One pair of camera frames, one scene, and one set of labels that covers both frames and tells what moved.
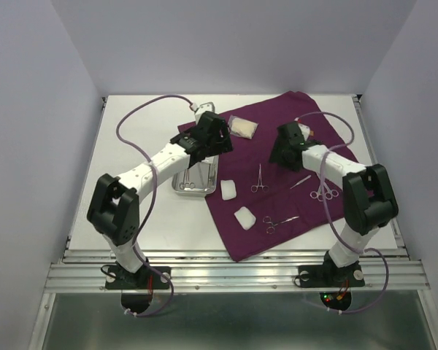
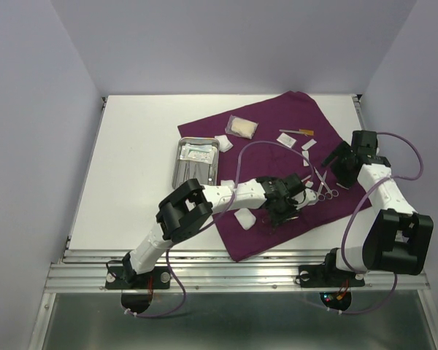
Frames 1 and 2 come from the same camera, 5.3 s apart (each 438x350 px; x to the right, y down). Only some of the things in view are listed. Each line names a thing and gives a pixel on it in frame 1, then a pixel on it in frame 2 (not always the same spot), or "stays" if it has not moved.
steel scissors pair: [332, 192] stays
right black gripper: [276, 155] → [342, 150]
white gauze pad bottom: [245, 217] stays
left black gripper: [224, 144] → [277, 219]
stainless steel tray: [198, 180] stays
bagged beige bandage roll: [241, 127] stays
